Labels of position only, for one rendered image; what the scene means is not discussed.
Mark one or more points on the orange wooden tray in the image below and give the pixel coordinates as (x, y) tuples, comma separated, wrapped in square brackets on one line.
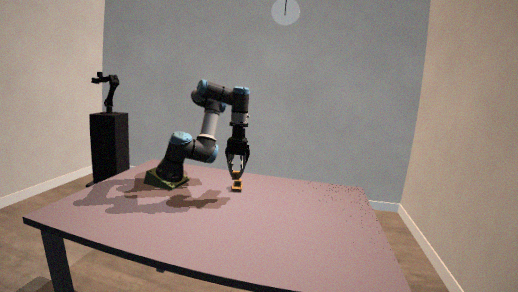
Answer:
[(237, 189)]

